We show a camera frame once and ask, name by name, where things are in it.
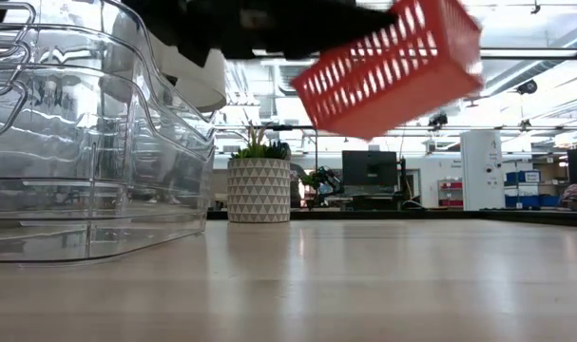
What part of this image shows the round black ceiling fixture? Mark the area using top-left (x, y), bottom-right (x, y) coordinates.
top-left (515, 79), bottom-right (539, 96)

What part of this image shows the black computer monitor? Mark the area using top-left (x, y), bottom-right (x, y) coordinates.
top-left (341, 150), bottom-right (399, 189)

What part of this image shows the overhead light bar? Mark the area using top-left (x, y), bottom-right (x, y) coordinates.
top-left (252, 47), bottom-right (577, 61)

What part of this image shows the shelf with red boxes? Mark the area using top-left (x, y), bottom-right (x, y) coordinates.
top-left (437, 179), bottom-right (464, 209)

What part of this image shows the black metal frame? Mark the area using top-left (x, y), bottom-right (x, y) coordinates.
top-left (216, 123), bottom-right (577, 172)

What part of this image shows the black bench edge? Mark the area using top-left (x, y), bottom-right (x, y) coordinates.
top-left (205, 208), bottom-right (577, 228)

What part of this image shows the brown cardboard box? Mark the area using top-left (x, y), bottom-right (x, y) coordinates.
top-left (537, 163), bottom-right (568, 181)

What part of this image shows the clear plastic storage bin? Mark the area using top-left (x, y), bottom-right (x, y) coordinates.
top-left (0, 23), bottom-right (217, 264)
top-left (0, 0), bottom-right (218, 191)

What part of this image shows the green succulent plant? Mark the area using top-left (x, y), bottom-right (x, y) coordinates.
top-left (230, 121), bottom-right (292, 161)

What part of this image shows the white grey triangle-pattern pot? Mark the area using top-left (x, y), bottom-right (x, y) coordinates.
top-left (226, 158), bottom-right (293, 224)

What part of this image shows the blue bin with white label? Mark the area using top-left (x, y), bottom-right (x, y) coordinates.
top-left (505, 170), bottom-right (542, 184)

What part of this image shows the blue storage bin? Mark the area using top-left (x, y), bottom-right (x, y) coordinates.
top-left (505, 194), bottom-right (561, 209)

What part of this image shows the orange slotted plastic basket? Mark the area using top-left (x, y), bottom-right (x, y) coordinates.
top-left (291, 0), bottom-right (484, 142)

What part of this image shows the white cabinet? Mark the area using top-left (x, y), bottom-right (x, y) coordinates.
top-left (460, 130), bottom-right (506, 212)

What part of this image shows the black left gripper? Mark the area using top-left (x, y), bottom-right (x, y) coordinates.
top-left (210, 0), bottom-right (398, 61)

